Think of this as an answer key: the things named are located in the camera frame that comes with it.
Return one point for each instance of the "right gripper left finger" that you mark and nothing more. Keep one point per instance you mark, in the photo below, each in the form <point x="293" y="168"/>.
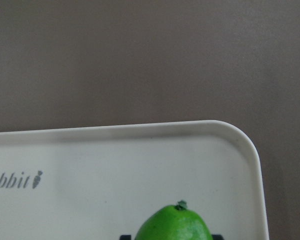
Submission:
<point x="125" y="237"/>

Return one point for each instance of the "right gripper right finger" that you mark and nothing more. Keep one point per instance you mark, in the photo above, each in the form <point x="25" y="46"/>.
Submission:
<point x="217" y="237"/>

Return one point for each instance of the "green lime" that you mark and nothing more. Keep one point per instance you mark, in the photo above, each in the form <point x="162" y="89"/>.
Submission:
<point x="174" y="222"/>

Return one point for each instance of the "cream rabbit tray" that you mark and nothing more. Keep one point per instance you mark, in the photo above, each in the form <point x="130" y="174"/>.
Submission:
<point x="98" y="183"/>

